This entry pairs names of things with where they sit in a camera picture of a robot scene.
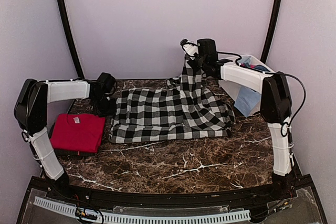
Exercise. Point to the white slotted cable duct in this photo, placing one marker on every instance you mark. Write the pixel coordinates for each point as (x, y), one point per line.
(141, 215)

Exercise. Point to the blue garment in bin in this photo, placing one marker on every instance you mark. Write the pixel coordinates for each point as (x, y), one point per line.
(261, 68)

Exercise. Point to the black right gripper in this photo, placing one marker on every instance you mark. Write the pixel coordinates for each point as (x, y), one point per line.
(191, 63)

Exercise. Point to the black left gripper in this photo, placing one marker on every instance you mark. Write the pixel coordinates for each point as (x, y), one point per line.
(111, 112)

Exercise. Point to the pink garment in bin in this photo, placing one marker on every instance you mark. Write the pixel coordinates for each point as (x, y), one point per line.
(247, 65)

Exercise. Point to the right black frame post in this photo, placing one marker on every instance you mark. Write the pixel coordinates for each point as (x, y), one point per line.
(271, 30)

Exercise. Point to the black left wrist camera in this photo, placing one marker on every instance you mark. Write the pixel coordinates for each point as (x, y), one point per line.
(108, 83)

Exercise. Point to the black frame post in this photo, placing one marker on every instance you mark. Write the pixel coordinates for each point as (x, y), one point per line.
(69, 38)
(271, 30)

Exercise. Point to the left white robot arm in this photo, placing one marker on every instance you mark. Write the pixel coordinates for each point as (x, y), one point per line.
(30, 111)

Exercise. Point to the white plastic laundry bin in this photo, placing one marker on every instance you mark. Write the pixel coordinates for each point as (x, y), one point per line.
(234, 76)

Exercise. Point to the folded red t-shirt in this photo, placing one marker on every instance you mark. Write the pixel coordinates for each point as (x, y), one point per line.
(89, 123)

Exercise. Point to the light blue cloth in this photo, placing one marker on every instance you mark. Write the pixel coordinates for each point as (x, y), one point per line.
(246, 100)

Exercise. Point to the black white plaid shirt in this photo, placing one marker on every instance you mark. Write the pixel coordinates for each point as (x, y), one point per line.
(184, 110)

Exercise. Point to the black front rail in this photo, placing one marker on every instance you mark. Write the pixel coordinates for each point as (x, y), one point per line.
(247, 198)

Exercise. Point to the left black frame post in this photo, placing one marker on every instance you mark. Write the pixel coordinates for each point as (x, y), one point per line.
(69, 38)

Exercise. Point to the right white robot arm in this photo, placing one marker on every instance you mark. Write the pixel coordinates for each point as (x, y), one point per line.
(275, 108)

